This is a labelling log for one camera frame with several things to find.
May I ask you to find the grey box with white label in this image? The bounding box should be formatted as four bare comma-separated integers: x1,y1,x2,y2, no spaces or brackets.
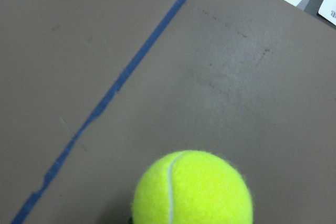
297,0,335,28

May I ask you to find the tennis ball with black logo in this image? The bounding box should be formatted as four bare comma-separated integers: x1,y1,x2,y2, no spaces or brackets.
132,150,254,223

